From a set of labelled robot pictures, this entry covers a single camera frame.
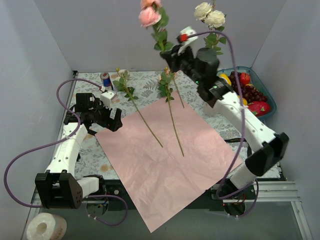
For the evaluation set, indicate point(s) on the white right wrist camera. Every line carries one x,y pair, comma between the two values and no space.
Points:
186,38

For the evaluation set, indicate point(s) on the cream bud stem left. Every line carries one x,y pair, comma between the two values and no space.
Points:
122,86

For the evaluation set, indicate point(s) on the red bull drink can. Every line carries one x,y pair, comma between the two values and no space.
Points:
106,81

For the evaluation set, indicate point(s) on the black printed ribbon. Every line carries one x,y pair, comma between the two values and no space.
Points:
232,140

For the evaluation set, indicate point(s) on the pink rose stem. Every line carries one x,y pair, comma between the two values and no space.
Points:
153,15

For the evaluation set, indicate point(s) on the yellow pepper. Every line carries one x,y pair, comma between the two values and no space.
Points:
226,78

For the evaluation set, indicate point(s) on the floral patterned table mat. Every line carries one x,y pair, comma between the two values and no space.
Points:
93,160

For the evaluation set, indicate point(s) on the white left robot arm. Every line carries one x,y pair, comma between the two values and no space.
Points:
57,186

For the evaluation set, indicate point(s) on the yellow lemon upper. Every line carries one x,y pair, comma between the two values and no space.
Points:
245,102

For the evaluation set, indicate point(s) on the white ribbed ceramic vase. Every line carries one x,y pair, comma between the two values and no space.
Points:
211,111

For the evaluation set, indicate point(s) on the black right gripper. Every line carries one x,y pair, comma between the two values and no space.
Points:
173,58

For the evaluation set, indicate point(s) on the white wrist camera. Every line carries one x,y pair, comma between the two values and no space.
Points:
108,98
186,38

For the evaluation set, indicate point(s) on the white rose stem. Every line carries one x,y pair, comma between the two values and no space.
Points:
207,13

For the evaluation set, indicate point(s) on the white toilet paper roll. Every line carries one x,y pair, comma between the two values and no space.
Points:
46,226

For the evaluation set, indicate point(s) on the dark purple grape bunch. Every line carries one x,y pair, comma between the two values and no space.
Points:
251,93

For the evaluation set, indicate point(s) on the pink dragon fruit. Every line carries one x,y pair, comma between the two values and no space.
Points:
259,108

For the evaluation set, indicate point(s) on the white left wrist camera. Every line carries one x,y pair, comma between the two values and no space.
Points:
108,98

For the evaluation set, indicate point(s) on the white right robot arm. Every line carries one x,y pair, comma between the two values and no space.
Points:
268,147

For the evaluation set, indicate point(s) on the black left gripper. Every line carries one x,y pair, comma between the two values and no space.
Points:
107,122

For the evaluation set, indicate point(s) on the peach bud stem middle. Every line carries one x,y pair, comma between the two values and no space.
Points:
170,105

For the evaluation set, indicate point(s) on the red apple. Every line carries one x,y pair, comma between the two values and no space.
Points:
245,78

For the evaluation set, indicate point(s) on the pink wrapping paper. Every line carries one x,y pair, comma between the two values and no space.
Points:
159,180

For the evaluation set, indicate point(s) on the teal plastic fruit tray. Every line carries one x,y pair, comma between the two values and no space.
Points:
255,80

